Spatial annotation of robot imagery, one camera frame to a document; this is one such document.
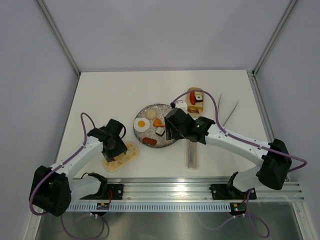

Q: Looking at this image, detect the beige patterned lunch box lid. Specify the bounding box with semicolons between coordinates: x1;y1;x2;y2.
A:
102;141;140;173

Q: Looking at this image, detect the brown fried chicken piece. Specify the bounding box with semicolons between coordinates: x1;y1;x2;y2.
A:
187;106;203;114

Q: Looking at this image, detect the red sausage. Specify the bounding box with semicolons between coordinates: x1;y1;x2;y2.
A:
189;92;196;106

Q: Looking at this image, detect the sushi roll green centre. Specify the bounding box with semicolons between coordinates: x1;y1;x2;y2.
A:
195;94;204;103

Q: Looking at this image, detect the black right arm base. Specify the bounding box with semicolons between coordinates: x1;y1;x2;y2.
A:
209;171;252;200

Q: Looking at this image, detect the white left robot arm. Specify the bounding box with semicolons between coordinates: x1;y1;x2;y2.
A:
29;119;128;217

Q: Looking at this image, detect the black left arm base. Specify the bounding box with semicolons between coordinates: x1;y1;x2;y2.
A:
70;172;124;202

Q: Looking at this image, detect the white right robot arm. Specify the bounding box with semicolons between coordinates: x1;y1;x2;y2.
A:
164;108;292;199

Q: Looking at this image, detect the beige lunch box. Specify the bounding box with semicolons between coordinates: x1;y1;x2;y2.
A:
185;87;205;119

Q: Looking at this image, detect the sushi roll white centre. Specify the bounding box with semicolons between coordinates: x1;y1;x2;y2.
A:
155;127;165;137

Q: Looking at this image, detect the orange chicken drumstick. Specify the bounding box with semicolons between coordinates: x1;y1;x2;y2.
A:
153;118;165;128

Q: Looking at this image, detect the speckled ceramic plate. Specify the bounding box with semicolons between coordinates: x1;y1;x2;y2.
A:
133;103;176;148

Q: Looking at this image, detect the white steamed bun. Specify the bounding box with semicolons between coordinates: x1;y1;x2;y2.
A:
145;108;157;120

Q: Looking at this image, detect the red bacon strip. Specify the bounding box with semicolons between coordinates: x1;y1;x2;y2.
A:
142;137;157;146

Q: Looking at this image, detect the clear cutlery case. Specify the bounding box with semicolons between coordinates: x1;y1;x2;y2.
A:
186;141;198;170

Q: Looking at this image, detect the fried egg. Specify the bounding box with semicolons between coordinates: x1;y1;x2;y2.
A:
133;117;151;133

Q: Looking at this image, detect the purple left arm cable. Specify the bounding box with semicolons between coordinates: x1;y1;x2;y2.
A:
28;112;111;239

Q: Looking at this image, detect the aluminium rail frame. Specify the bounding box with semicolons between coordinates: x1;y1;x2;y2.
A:
65;69;305;203

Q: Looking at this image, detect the white slotted cable duct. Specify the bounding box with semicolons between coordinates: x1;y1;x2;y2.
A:
66;202;231;213

